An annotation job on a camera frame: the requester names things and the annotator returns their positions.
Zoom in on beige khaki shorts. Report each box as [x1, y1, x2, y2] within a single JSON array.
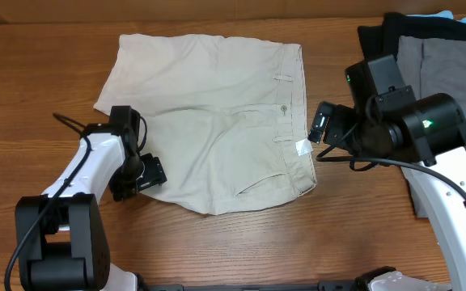
[[95, 34, 317, 215]]

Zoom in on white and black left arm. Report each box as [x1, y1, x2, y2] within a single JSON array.
[[4, 106, 167, 290]]

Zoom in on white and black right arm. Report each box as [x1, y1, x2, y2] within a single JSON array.
[[308, 55, 466, 290]]

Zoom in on black folded garment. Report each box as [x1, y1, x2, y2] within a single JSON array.
[[358, 12, 466, 59]]

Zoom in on grey folded garment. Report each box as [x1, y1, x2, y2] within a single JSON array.
[[396, 35, 466, 219]]

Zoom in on brown cardboard backdrop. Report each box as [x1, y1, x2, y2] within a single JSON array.
[[0, 0, 466, 23]]

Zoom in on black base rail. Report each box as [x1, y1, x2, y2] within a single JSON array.
[[138, 280, 357, 291]]

